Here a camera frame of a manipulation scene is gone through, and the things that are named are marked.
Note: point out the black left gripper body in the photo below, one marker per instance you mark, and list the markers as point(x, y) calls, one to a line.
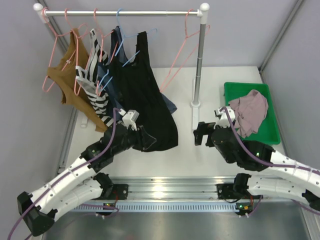
point(140, 138)

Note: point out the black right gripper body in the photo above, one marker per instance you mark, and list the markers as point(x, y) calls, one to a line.
point(205, 129)

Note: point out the pink tank top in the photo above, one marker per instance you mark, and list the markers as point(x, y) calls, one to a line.
point(250, 111)

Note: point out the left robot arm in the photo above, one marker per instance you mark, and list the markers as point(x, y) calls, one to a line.
point(81, 181)

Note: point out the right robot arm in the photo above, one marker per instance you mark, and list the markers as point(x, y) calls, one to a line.
point(269, 172)

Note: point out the black tank top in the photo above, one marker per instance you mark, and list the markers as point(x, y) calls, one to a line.
point(140, 92)

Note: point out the navy blue tank top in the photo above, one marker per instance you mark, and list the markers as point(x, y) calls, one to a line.
point(104, 81)

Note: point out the black white striped top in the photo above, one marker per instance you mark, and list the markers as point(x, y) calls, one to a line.
point(89, 79)

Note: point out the brown tank top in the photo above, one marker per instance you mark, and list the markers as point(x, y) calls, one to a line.
point(64, 76)

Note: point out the pink hanger far left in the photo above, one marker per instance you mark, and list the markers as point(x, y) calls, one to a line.
point(57, 36)

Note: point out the green plastic tray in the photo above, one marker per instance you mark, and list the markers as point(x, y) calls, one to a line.
point(268, 132)

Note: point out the white metal clothes rack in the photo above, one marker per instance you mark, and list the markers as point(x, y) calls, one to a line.
point(202, 13)

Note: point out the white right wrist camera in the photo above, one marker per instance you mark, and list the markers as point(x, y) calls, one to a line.
point(221, 114)

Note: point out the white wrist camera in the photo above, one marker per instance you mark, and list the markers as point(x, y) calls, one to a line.
point(221, 114)
point(129, 118)

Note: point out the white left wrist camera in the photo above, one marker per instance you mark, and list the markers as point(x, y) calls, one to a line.
point(129, 118)

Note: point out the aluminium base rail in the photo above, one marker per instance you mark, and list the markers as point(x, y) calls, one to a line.
point(206, 188)

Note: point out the perforated cable duct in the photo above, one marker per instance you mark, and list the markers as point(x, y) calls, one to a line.
point(179, 206)

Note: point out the blue wire hanger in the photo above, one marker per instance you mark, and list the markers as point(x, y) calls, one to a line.
point(119, 49)

